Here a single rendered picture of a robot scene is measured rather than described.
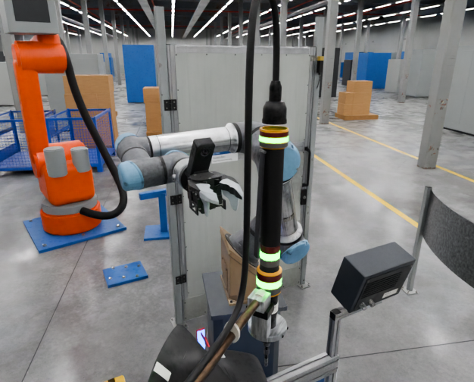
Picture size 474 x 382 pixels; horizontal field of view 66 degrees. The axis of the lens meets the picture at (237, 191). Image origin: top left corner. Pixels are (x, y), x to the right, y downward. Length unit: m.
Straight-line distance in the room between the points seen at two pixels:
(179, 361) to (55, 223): 3.95
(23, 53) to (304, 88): 2.81
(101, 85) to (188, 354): 7.94
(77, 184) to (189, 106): 2.35
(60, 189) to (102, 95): 4.37
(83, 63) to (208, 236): 8.88
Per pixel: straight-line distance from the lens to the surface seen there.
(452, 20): 7.42
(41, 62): 4.41
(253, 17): 0.47
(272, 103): 0.54
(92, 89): 8.52
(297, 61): 2.78
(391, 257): 1.47
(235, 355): 1.07
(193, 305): 2.97
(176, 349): 0.72
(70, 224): 4.54
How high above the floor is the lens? 1.92
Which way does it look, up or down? 20 degrees down
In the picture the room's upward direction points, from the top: straight up
